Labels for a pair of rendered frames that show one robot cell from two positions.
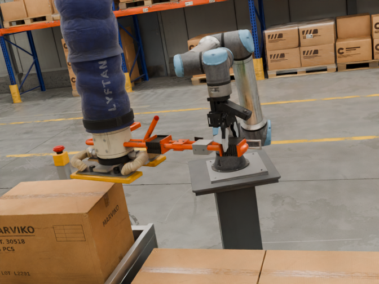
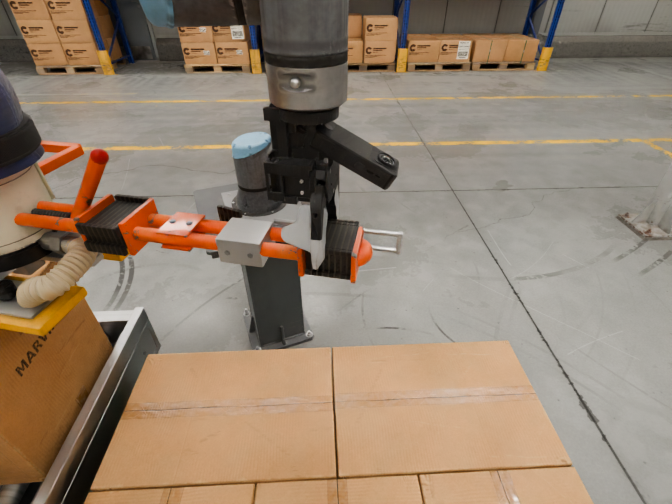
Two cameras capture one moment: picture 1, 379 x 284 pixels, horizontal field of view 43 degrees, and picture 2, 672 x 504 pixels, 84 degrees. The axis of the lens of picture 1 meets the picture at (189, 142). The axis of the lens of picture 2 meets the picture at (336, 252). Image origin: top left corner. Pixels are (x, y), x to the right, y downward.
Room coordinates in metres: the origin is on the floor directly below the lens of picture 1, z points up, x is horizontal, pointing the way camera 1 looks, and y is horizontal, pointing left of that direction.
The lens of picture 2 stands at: (1.37, 0.00, 1.54)
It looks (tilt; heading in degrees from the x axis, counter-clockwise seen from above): 37 degrees down; 338
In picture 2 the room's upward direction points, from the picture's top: straight up
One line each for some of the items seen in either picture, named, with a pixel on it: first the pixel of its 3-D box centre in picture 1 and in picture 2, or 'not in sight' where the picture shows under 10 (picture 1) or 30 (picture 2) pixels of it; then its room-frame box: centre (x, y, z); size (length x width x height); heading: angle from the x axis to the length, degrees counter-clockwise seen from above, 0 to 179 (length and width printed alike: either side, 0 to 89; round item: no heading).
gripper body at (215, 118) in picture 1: (220, 111); (305, 153); (1.81, -0.14, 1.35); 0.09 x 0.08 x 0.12; 56
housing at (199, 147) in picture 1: (203, 147); (246, 241); (1.86, -0.05, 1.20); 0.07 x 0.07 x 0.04; 57
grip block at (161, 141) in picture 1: (159, 143); (121, 223); (1.97, 0.13, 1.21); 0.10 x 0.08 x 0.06; 147
